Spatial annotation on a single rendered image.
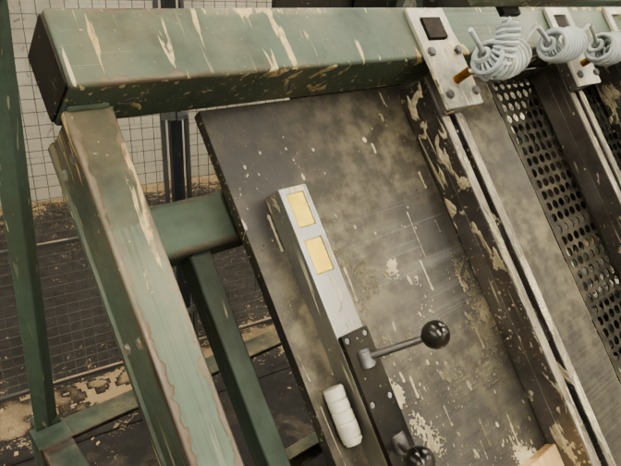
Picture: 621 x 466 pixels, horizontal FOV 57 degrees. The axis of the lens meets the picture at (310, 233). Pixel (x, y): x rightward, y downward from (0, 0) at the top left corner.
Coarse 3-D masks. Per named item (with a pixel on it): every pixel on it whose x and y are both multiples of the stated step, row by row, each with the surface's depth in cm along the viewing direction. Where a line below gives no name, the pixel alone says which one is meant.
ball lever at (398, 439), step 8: (400, 432) 77; (392, 440) 76; (400, 440) 76; (400, 448) 74; (408, 448) 67; (416, 448) 66; (424, 448) 66; (408, 456) 66; (416, 456) 65; (424, 456) 65; (432, 456) 66; (408, 464) 66; (416, 464) 65; (424, 464) 65; (432, 464) 65
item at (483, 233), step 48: (432, 48) 97; (432, 96) 100; (480, 96) 102; (432, 144) 103; (480, 192) 99; (480, 240) 100; (528, 288) 99; (528, 336) 97; (528, 384) 99; (576, 384) 97; (576, 432) 94
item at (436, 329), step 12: (432, 324) 73; (444, 324) 74; (420, 336) 74; (432, 336) 72; (444, 336) 72; (384, 348) 77; (396, 348) 76; (432, 348) 73; (360, 360) 77; (372, 360) 77
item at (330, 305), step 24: (288, 192) 81; (288, 216) 80; (312, 216) 82; (288, 240) 81; (312, 264) 79; (336, 264) 82; (312, 288) 79; (336, 288) 80; (312, 312) 81; (336, 312) 79; (336, 336) 78; (336, 360) 79; (360, 408) 77
